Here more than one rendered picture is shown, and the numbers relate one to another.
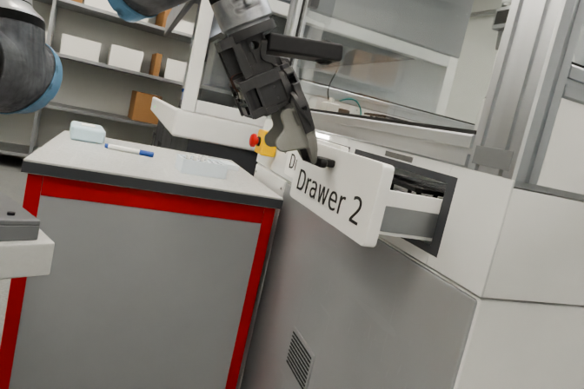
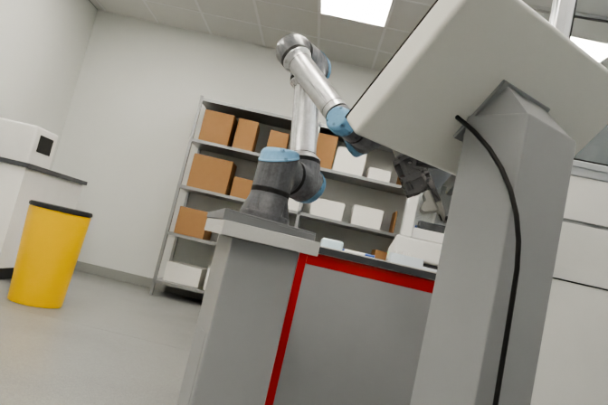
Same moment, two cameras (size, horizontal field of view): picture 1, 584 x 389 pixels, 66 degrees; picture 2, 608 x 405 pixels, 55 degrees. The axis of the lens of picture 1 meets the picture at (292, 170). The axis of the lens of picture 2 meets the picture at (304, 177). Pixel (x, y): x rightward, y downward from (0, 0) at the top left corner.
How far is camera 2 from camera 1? 112 cm
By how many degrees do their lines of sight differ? 33
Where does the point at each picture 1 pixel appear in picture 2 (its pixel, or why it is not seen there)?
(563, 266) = (565, 258)
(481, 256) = not seen: hidden behind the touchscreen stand
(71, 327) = (315, 353)
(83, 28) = (330, 192)
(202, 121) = (417, 244)
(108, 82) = (349, 241)
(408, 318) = not seen: hidden behind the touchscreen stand
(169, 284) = (377, 333)
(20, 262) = (308, 247)
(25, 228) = (310, 235)
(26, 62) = (312, 177)
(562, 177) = not seen: hidden behind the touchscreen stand
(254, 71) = (410, 174)
